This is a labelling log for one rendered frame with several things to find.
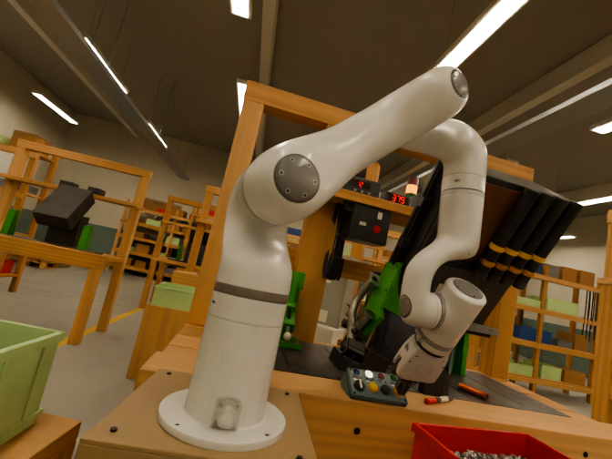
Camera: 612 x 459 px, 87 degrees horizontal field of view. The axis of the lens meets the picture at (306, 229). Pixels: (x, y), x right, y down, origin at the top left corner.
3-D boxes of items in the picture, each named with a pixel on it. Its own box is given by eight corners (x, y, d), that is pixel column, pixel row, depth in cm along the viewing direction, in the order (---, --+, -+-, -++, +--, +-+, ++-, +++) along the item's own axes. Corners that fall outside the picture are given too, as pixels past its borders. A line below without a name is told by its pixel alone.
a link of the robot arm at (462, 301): (425, 345, 67) (463, 351, 69) (457, 298, 61) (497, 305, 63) (410, 316, 74) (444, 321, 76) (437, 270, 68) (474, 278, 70)
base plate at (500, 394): (571, 423, 104) (572, 416, 104) (231, 370, 85) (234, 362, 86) (478, 377, 145) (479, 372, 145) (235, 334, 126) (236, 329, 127)
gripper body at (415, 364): (418, 349, 69) (396, 382, 74) (460, 357, 70) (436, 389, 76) (407, 323, 75) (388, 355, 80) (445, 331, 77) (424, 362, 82)
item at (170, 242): (209, 290, 981) (227, 220, 1010) (105, 270, 938) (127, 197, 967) (211, 290, 1034) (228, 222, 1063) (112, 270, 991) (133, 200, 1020)
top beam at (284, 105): (532, 185, 166) (535, 168, 167) (242, 97, 140) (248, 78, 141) (517, 188, 174) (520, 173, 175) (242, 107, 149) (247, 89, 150)
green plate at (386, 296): (396, 331, 105) (421, 273, 109) (374, 320, 104) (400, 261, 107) (381, 324, 116) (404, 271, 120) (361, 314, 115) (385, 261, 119)
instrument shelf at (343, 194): (490, 237, 144) (492, 228, 145) (296, 186, 129) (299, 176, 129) (454, 239, 169) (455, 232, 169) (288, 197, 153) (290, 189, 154)
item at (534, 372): (596, 405, 556) (607, 275, 585) (469, 382, 521) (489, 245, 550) (566, 392, 609) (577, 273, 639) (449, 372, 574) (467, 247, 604)
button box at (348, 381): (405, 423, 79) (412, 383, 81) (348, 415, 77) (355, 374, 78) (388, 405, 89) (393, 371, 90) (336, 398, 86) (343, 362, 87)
